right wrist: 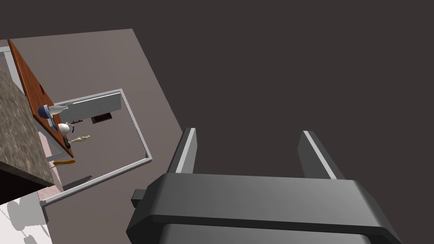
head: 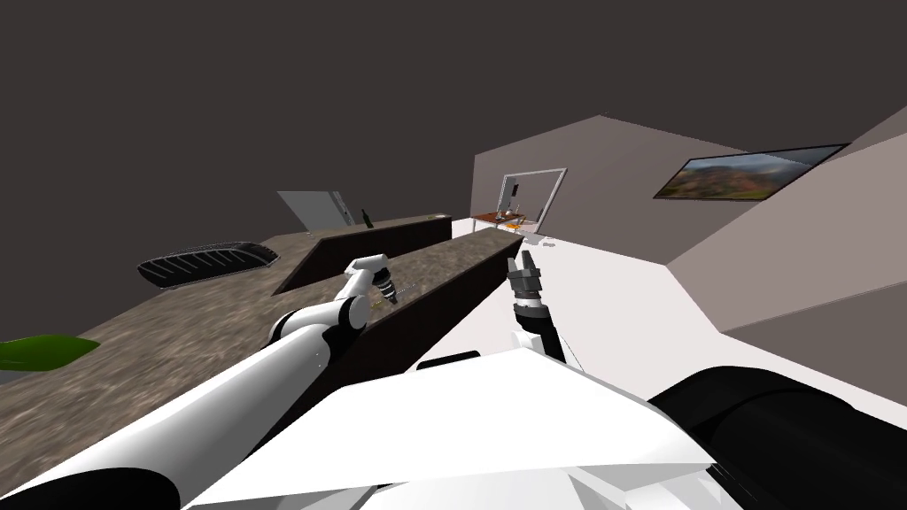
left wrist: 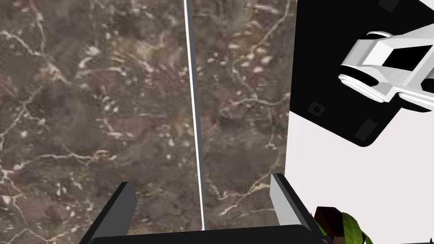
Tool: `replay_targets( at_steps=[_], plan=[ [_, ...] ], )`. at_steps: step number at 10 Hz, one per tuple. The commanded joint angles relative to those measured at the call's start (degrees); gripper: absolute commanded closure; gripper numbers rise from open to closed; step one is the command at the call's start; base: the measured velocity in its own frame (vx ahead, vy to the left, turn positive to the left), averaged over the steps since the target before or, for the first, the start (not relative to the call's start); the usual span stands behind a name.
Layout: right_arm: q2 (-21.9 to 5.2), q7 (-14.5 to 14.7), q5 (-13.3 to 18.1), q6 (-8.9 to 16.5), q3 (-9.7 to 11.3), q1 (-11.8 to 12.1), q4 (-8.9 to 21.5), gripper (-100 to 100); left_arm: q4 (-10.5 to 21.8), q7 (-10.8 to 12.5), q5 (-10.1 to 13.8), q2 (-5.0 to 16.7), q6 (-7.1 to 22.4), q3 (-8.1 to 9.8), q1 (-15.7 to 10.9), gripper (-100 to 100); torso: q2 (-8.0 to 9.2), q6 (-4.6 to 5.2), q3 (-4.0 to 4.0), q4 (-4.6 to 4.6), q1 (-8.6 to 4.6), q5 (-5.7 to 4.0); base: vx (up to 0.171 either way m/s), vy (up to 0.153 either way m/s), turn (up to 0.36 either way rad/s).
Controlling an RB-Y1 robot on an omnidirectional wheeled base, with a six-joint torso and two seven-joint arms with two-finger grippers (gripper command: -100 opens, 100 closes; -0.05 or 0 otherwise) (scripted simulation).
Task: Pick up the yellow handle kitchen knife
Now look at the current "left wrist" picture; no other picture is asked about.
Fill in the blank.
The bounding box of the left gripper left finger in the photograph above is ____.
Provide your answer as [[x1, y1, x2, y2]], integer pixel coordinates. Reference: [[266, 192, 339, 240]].
[[78, 181, 138, 244]]

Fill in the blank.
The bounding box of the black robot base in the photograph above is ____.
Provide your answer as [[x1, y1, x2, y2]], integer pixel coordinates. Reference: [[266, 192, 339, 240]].
[[289, 0, 434, 148]]

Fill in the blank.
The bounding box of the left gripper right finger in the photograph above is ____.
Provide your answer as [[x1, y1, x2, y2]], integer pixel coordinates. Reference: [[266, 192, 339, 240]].
[[270, 173, 322, 235]]

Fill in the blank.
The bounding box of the green potted plant brown pot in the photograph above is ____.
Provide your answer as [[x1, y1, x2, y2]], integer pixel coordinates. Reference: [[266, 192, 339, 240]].
[[313, 205, 434, 244]]

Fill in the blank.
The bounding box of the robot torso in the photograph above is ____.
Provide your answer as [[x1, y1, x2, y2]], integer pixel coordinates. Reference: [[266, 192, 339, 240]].
[[338, 23, 434, 113]]

